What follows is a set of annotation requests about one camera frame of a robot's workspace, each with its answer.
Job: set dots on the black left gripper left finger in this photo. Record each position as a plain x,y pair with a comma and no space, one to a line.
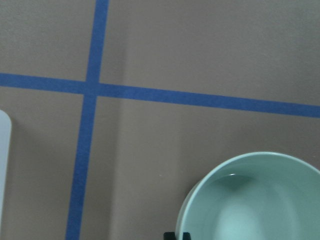
169,236

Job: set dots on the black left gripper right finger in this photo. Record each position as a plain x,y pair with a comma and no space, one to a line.
186,236

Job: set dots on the mint green bowl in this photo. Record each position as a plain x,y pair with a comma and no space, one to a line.
254,196

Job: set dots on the translucent plastic storage box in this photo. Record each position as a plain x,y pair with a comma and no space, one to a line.
5,140

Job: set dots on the brown paper table cover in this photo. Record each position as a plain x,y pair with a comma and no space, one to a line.
118,107

